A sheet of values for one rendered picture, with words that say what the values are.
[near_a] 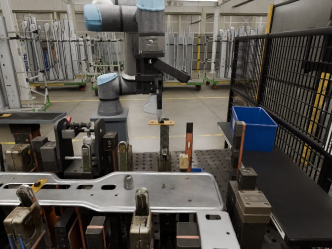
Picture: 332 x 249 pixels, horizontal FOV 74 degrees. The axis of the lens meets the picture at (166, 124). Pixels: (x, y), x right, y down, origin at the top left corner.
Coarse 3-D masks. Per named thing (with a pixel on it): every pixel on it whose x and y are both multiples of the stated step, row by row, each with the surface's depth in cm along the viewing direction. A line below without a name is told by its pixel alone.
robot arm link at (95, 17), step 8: (96, 0) 90; (104, 0) 85; (112, 0) 95; (88, 8) 63; (96, 8) 64; (104, 8) 64; (112, 8) 65; (120, 8) 65; (88, 16) 63; (96, 16) 64; (104, 16) 64; (112, 16) 65; (120, 16) 65; (88, 24) 64; (96, 24) 65; (104, 24) 65; (112, 24) 66; (120, 24) 66
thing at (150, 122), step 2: (162, 120) 71; (150, 122) 72; (152, 122) 73; (154, 122) 72; (156, 122) 72; (160, 122) 71; (162, 122) 71; (164, 122) 72; (166, 122) 72; (168, 122) 72; (170, 122) 73; (172, 122) 72; (150, 124) 70; (152, 124) 70; (154, 124) 70; (156, 124) 70; (158, 124) 70; (160, 124) 70; (162, 124) 70; (164, 124) 70; (166, 124) 70; (168, 124) 70; (170, 124) 70; (172, 124) 70
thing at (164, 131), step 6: (168, 120) 88; (162, 126) 89; (168, 126) 88; (162, 132) 90; (168, 132) 89; (162, 138) 90; (168, 138) 89; (162, 144) 91; (168, 144) 90; (168, 150) 90; (168, 156) 91
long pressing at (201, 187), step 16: (0, 176) 87; (16, 176) 87; (32, 176) 87; (48, 176) 87; (112, 176) 87; (144, 176) 87; (160, 176) 87; (176, 176) 87; (192, 176) 87; (208, 176) 87; (0, 192) 78; (48, 192) 78; (64, 192) 78; (80, 192) 78; (96, 192) 78; (112, 192) 78; (128, 192) 78; (160, 192) 78; (176, 192) 78; (192, 192) 78; (208, 192) 78; (96, 208) 71; (112, 208) 71; (128, 208) 71; (160, 208) 71; (176, 208) 71; (192, 208) 71; (208, 208) 71; (224, 208) 72
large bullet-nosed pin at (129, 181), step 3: (126, 177) 79; (129, 177) 79; (126, 180) 79; (129, 180) 79; (132, 180) 79; (126, 183) 79; (129, 183) 79; (132, 183) 80; (126, 186) 79; (129, 186) 79; (132, 186) 80; (129, 189) 80
